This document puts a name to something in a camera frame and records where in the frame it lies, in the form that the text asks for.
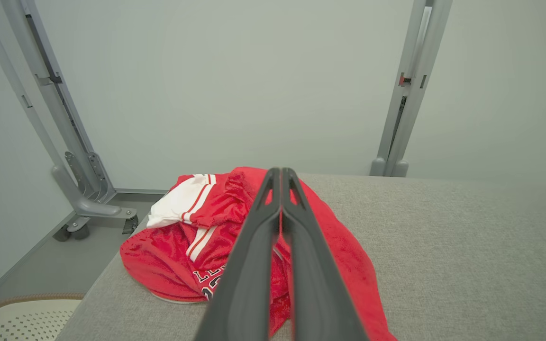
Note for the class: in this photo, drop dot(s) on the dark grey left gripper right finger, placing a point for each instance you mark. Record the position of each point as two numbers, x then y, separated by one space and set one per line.
311 274

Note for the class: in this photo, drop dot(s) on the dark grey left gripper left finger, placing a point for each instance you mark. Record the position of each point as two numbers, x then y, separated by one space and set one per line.
249 265

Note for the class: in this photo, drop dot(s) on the red jersey with white sleeves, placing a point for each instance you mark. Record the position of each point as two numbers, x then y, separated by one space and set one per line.
349 246

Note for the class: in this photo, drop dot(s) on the red shorts with white stripe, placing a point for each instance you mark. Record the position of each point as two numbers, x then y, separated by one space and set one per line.
159 265

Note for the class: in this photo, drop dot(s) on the grey fabric sofa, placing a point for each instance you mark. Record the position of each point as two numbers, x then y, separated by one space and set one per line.
443 260

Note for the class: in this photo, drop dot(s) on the grey caster wheel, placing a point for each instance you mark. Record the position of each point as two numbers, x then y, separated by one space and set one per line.
71 233

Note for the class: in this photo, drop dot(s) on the cream perforated laundry basket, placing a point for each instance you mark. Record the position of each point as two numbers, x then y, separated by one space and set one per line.
26 322

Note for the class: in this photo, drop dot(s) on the black caster bracket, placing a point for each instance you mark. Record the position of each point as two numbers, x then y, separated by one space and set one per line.
130 226

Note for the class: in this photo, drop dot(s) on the grey metal frame with foot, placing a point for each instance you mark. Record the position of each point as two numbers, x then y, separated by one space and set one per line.
94 207

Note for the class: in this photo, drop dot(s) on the grey metal post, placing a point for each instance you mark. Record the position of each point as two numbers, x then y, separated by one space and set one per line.
413 109

